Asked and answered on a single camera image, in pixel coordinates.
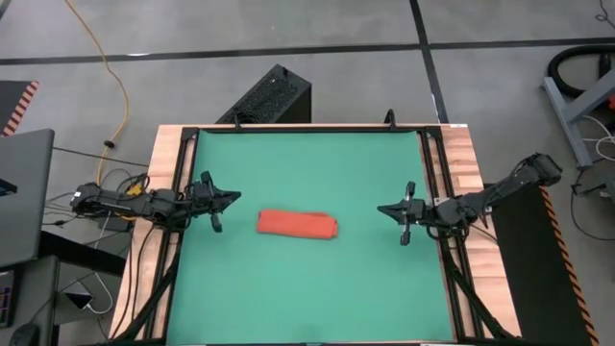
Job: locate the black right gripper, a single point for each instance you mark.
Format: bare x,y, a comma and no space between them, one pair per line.
417,214

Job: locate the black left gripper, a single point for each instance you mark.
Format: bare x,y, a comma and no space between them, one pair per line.
202,202

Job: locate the orange towel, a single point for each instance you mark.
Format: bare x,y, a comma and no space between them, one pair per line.
298,223

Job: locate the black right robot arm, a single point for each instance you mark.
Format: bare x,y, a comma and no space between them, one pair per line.
485,197

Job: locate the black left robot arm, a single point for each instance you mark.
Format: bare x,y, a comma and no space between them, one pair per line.
125,204

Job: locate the black clamp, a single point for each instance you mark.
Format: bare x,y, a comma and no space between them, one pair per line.
236,120
390,119

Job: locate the green table mat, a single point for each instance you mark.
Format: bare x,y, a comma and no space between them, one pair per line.
408,327

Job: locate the black computer tower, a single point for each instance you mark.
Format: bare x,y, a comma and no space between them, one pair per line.
274,96

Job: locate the large black orange-striped floor mat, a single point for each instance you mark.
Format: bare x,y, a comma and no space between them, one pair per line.
533,269

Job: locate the white phone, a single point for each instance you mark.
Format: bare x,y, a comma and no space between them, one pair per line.
79,301

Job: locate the grey metal stand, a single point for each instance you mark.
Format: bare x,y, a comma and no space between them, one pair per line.
564,113

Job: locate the grey laptop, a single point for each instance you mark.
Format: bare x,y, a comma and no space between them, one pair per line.
24,202

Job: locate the grey desk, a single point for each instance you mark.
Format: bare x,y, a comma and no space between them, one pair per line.
41,288

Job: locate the small black blue object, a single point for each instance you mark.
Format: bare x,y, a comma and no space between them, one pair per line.
6,187

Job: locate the small black orange-striped floor mat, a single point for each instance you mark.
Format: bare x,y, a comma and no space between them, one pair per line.
12,103

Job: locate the keypad device with blue keys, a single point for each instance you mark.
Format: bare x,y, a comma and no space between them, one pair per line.
6,298

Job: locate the black computer mouse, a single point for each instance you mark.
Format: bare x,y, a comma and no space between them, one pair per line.
25,336

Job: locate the black metal table frame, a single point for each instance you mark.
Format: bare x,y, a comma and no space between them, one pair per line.
312,128

